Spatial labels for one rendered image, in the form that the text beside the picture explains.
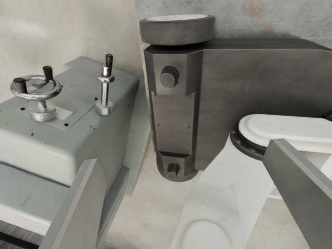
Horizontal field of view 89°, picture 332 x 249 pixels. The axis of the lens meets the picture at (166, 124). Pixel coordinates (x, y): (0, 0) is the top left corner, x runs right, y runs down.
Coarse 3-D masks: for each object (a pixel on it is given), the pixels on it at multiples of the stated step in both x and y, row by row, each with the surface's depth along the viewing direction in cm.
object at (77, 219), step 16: (96, 160) 10; (80, 176) 9; (96, 176) 9; (80, 192) 8; (96, 192) 9; (64, 208) 7; (80, 208) 7; (96, 208) 9; (64, 224) 6; (80, 224) 7; (96, 224) 9; (48, 240) 6; (64, 240) 6; (80, 240) 7
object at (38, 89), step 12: (48, 72) 49; (12, 84) 44; (24, 84) 42; (36, 84) 46; (48, 84) 49; (60, 84) 50; (24, 96) 43; (36, 96) 44; (48, 96) 46; (36, 108) 51; (48, 108) 52; (36, 120) 51; (48, 120) 53
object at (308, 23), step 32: (160, 0) 51; (192, 0) 50; (224, 0) 48; (256, 0) 47; (288, 0) 45; (320, 0) 44; (224, 32) 53; (256, 32) 51; (288, 32) 49; (320, 32) 48
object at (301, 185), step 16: (272, 144) 10; (288, 144) 9; (272, 160) 10; (288, 160) 8; (304, 160) 8; (272, 176) 10; (288, 176) 9; (304, 176) 8; (320, 176) 7; (288, 192) 9; (304, 192) 8; (320, 192) 7; (288, 208) 9; (304, 208) 8; (320, 208) 7; (304, 224) 8; (320, 224) 7; (320, 240) 7
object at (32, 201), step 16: (0, 176) 54; (16, 176) 55; (32, 176) 57; (0, 192) 51; (16, 192) 52; (32, 192) 53; (48, 192) 55; (64, 192) 56; (0, 208) 49; (16, 208) 49; (32, 208) 50; (48, 208) 51; (16, 224) 56; (32, 224) 52; (48, 224) 49
